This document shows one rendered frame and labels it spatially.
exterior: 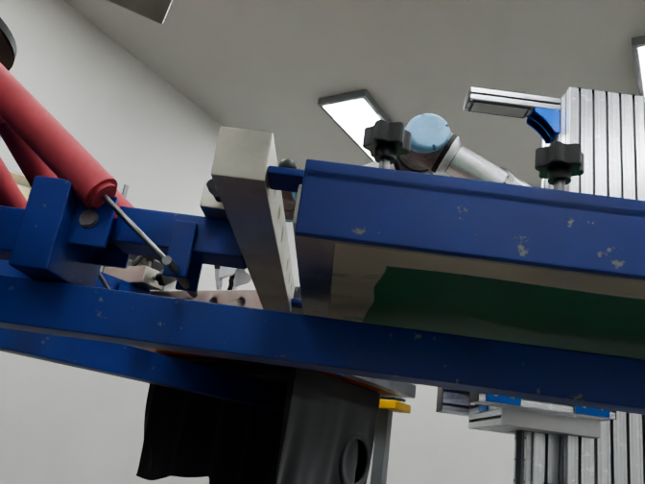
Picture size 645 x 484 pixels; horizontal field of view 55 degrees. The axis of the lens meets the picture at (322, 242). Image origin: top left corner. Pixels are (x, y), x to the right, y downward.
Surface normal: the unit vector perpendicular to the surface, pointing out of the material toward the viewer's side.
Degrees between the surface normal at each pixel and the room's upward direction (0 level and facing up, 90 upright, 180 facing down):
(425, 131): 87
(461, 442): 90
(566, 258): 90
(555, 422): 90
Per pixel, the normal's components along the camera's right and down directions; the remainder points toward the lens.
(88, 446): 0.86, -0.05
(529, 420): 0.03, -0.32
